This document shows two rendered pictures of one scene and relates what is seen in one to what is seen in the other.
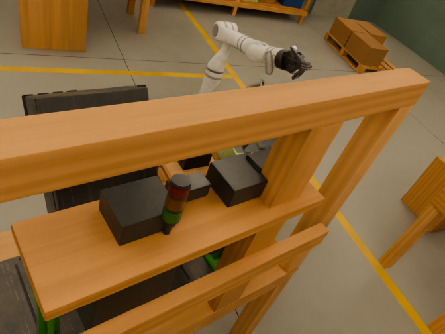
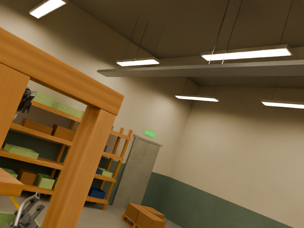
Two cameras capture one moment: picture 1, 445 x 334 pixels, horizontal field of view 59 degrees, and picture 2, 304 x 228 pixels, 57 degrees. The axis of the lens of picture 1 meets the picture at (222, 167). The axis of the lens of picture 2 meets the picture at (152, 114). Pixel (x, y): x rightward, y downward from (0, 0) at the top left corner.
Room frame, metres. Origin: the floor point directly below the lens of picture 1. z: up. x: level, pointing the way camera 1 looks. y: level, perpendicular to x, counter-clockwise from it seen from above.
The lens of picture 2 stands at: (0.14, -0.64, 1.75)
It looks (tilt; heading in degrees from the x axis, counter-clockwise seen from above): 8 degrees up; 359
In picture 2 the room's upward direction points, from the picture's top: 19 degrees clockwise
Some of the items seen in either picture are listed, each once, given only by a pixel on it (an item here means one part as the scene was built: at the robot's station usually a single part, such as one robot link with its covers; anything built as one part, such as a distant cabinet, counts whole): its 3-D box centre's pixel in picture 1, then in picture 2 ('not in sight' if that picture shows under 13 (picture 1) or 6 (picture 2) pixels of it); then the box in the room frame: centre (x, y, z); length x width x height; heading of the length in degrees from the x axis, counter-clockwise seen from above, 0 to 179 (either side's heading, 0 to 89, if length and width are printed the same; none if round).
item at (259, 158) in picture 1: (267, 164); not in sight; (1.02, -0.13, 1.60); 0.15 x 0.07 x 0.07; 139
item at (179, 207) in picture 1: (175, 199); not in sight; (0.66, 0.08, 1.67); 0.05 x 0.05 x 0.05
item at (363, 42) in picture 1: (363, 46); (149, 222); (7.09, -1.57, 0.22); 1.20 x 0.81 x 0.44; 32
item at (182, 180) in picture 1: (179, 186); not in sight; (0.66, 0.08, 1.71); 0.05 x 0.05 x 0.04
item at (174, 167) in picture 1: (188, 162); not in sight; (1.78, 0.20, 0.83); 0.32 x 0.32 x 0.04; 44
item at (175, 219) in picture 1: (172, 211); not in sight; (0.66, 0.08, 1.62); 0.05 x 0.05 x 0.05
